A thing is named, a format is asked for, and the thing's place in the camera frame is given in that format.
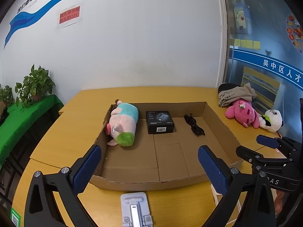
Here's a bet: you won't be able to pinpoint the green table cloth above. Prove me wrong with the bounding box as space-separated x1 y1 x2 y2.
1 95 64 163

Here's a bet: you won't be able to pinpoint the black charger box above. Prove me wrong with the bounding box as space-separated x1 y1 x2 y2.
146 111 175 134

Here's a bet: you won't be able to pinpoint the potted green plant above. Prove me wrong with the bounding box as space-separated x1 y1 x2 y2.
14 65 55 108
0 85 14 107

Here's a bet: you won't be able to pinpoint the red white wall notice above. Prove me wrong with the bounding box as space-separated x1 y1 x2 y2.
56 4 83 30

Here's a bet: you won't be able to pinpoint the beige printed cloth bag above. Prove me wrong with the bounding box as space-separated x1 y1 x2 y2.
218 83 257 107

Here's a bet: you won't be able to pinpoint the green qr sticker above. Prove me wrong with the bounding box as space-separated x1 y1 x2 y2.
10 208 20 227

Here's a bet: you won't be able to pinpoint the yellow sticky notes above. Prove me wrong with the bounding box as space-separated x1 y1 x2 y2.
234 38 261 50

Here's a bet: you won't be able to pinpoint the white panda plush toy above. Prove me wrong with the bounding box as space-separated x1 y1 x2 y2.
259 109 283 133

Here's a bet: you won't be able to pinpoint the white folding phone stand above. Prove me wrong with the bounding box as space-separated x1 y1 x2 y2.
120 192 154 227

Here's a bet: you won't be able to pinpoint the white clear phone case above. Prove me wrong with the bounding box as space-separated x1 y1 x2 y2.
211 184 241 226

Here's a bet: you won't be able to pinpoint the black sunglasses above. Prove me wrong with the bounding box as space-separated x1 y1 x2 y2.
184 114 205 136

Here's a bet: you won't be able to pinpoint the brown cardboard tray box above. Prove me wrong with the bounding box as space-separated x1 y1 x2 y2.
90 101 242 191

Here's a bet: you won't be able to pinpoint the pink blue green plush toy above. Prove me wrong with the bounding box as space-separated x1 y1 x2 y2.
106 100 139 147

